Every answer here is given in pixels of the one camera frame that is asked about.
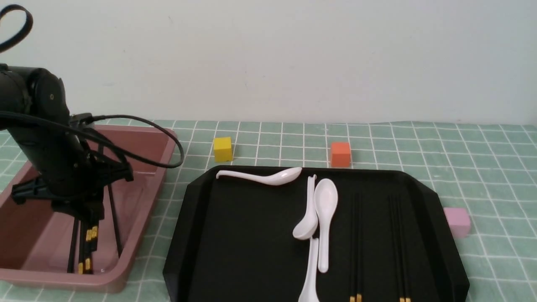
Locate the white spoon bottom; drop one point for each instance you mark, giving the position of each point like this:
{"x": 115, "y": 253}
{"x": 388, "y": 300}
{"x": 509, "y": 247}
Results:
{"x": 309, "y": 292}

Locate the black plastic tray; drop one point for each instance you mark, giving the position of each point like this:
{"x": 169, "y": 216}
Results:
{"x": 233, "y": 240}

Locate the black chopstick in bin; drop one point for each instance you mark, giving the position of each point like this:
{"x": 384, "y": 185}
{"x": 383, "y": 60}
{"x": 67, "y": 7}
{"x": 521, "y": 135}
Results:
{"x": 119, "y": 245}
{"x": 73, "y": 244}

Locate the yellow cube block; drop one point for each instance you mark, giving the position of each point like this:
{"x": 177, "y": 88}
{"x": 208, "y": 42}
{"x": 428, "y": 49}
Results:
{"x": 222, "y": 148}

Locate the pink plastic bin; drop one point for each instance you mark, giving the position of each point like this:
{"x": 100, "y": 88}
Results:
{"x": 35, "y": 241}

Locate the pink cube block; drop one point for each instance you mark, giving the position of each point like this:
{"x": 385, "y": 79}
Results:
{"x": 459, "y": 222}

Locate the white spoon middle right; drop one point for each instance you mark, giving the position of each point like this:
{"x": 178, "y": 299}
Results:
{"x": 326, "y": 201}

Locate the orange cube block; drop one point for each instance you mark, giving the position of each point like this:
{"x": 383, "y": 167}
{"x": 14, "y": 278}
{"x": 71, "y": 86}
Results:
{"x": 340, "y": 154}

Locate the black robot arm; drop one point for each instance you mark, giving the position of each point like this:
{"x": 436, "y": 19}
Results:
{"x": 35, "y": 100}

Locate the green checkered tablecloth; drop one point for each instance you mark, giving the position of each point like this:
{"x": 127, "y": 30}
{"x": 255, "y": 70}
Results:
{"x": 491, "y": 170}

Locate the black chopstick gold tip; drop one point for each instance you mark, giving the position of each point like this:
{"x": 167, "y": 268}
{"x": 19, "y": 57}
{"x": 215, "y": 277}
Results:
{"x": 403, "y": 251}
{"x": 95, "y": 233}
{"x": 88, "y": 250}
{"x": 353, "y": 249}
{"x": 81, "y": 250}
{"x": 396, "y": 249}
{"x": 359, "y": 221}
{"x": 88, "y": 261}

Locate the white spoon top horizontal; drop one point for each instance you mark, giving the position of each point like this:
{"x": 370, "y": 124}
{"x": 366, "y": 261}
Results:
{"x": 277, "y": 179}

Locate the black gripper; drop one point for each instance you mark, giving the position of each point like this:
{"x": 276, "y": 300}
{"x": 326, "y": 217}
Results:
{"x": 72, "y": 171}

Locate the white spoon middle left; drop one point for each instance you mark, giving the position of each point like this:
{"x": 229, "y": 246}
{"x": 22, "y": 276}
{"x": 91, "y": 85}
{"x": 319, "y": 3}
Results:
{"x": 308, "y": 225}

